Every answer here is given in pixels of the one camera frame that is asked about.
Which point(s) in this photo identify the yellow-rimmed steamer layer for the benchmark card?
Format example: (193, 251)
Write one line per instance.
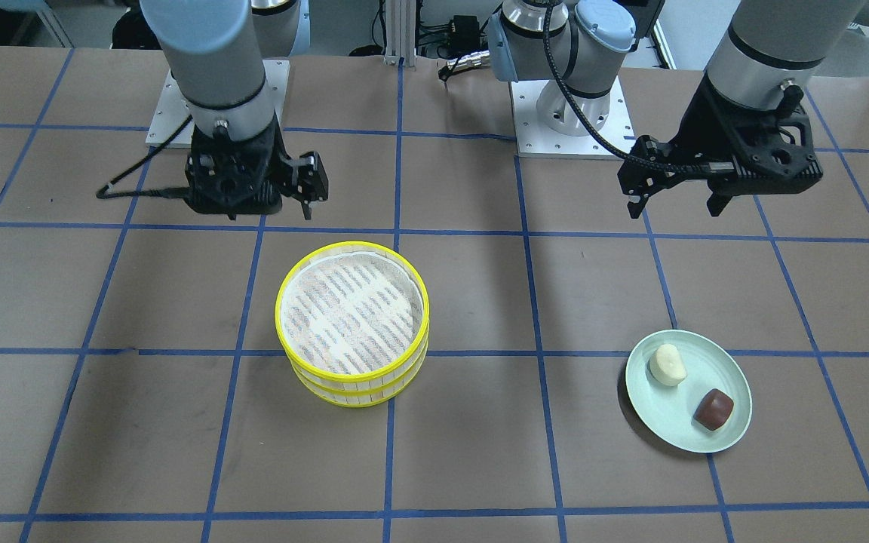
(352, 311)
(364, 392)

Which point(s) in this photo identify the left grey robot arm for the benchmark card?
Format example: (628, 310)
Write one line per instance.
(581, 46)

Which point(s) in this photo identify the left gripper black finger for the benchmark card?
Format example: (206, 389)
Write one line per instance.
(716, 204)
(637, 203)

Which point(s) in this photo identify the white steamed bun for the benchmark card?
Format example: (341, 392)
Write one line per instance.
(667, 367)

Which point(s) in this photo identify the aluminium frame post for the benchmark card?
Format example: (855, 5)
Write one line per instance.
(400, 33)

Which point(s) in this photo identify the mint green plate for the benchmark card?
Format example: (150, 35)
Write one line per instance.
(670, 412)

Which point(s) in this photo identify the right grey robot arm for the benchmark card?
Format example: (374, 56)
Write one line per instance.
(216, 49)

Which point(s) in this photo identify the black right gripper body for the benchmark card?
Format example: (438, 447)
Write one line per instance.
(308, 176)

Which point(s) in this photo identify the brown steamed bun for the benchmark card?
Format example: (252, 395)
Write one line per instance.
(714, 409)

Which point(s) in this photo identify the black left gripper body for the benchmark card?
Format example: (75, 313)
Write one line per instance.
(697, 128)

